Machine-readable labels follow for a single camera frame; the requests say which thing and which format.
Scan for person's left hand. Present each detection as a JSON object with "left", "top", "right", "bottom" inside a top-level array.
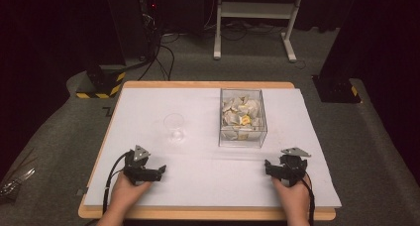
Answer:
[{"left": 108, "top": 171, "right": 153, "bottom": 215}]

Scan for black equipment rack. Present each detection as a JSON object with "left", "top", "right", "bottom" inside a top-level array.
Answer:
[{"left": 137, "top": 0, "right": 164, "bottom": 60}]

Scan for white metal stand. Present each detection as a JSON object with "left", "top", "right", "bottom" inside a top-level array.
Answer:
[{"left": 212, "top": 0, "right": 306, "bottom": 63}]

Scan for person's right hand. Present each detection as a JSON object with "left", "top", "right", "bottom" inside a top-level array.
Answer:
[{"left": 271, "top": 174, "right": 312, "bottom": 219}]

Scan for white table mat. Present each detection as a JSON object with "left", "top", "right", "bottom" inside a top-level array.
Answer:
[{"left": 83, "top": 87, "right": 343, "bottom": 210}]

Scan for black stand base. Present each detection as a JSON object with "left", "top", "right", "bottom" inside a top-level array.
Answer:
[{"left": 311, "top": 74, "right": 362, "bottom": 104}]

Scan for clear plastic box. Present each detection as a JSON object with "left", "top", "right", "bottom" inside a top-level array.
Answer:
[{"left": 218, "top": 87, "right": 268, "bottom": 150}]

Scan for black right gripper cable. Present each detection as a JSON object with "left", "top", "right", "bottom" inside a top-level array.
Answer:
[{"left": 290, "top": 166, "right": 316, "bottom": 226}]

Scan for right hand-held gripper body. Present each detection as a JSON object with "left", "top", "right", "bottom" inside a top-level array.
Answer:
[{"left": 278, "top": 147, "right": 312, "bottom": 187}]

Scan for black floor cables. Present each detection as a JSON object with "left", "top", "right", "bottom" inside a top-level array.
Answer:
[{"left": 138, "top": 34, "right": 176, "bottom": 82}]

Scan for clear plastic items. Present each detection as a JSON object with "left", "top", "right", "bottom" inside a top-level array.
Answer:
[{"left": 0, "top": 148, "right": 38, "bottom": 201}]

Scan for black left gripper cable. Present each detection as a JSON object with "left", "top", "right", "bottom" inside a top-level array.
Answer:
[{"left": 102, "top": 152, "right": 131, "bottom": 215}]

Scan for dark curtain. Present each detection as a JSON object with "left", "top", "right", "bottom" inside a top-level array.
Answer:
[
  {"left": 0, "top": 0, "right": 127, "bottom": 184},
  {"left": 318, "top": 0, "right": 420, "bottom": 187}
]

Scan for clear plastic cup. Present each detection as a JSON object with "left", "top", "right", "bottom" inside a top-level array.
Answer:
[{"left": 162, "top": 112, "right": 186, "bottom": 143}]

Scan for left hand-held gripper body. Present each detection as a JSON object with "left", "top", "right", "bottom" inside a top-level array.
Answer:
[{"left": 123, "top": 145, "right": 157, "bottom": 186}]

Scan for black stand with striped base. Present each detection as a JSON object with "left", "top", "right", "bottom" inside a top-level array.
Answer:
[{"left": 75, "top": 62, "right": 128, "bottom": 100}]

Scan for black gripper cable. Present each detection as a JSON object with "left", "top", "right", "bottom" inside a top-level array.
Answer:
[
  {"left": 102, "top": 152, "right": 131, "bottom": 215},
  {"left": 290, "top": 166, "right": 316, "bottom": 226}
]

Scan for wooden table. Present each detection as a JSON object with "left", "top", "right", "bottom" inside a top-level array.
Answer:
[{"left": 77, "top": 80, "right": 337, "bottom": 221}]

